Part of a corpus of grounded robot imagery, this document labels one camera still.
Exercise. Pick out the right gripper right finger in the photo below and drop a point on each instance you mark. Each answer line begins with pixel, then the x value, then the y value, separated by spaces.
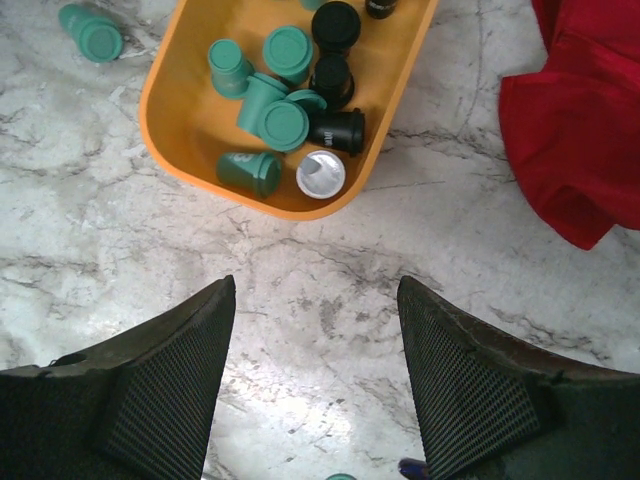
pixel 492 406

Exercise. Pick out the red cloth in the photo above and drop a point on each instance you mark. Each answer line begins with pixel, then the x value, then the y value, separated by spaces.
pixel 571 130

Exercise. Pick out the purple spatula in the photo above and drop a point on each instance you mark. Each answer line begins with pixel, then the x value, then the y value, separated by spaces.
pixel 413 469

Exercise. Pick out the orange storage basket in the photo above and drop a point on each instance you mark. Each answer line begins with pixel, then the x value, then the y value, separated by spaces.
pixel 186 125

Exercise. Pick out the black coffee capsule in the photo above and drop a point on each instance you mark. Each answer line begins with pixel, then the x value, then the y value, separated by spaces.
pixel 339 130
pixel 380 9
pixel 332 80
pixel 335 28

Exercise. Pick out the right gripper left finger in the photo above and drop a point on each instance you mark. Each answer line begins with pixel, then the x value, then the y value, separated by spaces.
pixel 139 405

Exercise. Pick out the green coffee capsule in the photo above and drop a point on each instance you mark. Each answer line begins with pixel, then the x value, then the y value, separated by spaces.
pixel 321 175
pixel 288 52
pixel 230 69
pixel 284 125
pixel 262 90
pixel 96 36
pixel 340 476
pixel 259 172

